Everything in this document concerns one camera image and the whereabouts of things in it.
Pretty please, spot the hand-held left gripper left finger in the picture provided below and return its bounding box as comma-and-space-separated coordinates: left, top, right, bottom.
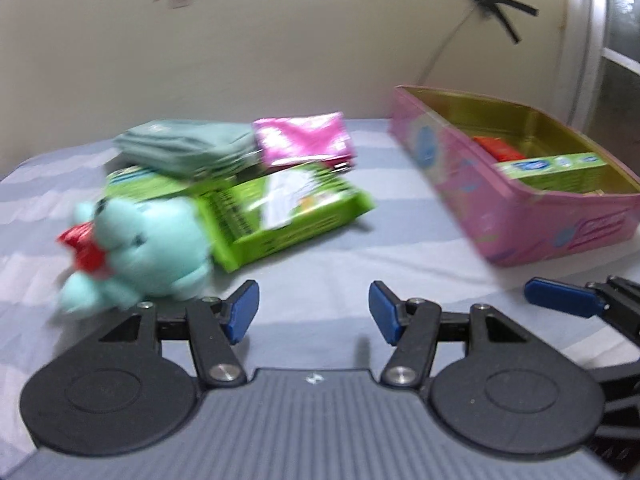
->
97, 280, 260, 389

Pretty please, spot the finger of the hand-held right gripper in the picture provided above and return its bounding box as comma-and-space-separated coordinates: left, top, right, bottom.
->
523, 275, 640, 349

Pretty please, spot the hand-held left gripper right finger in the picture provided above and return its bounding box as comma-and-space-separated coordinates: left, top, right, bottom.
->
368, 280, 532, 389

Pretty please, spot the teal plush toy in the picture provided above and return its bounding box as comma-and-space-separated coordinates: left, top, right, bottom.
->
54, 195, 214, 317

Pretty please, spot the green wet wipes packet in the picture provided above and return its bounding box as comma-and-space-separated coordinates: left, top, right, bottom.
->
192, 160, 376, 274

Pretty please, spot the green toothpaste box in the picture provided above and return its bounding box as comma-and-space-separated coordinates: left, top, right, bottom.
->
494, 151, 614, 195

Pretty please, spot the pink tin box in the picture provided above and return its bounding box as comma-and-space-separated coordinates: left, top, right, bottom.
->
389, 84, 640, 268

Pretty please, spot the teal ribbed zipper pouch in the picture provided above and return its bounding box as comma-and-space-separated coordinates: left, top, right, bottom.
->
112, 119, 261, 180

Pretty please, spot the shiny pink zipper pouch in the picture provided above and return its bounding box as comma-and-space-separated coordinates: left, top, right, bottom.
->
251, 111, 356, 170

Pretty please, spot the striped bed sheet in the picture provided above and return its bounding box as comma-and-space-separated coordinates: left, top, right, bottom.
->
0, 117, 640, 480

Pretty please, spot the red packet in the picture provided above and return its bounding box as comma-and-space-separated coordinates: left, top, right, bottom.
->
472, 136, 526, 163

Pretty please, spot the frosted glass aluminium door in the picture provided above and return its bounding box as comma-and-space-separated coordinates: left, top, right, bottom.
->
555, 0, 640, 182

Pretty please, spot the black tape cross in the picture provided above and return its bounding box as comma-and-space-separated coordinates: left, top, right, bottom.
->
444, 0, 540, 46

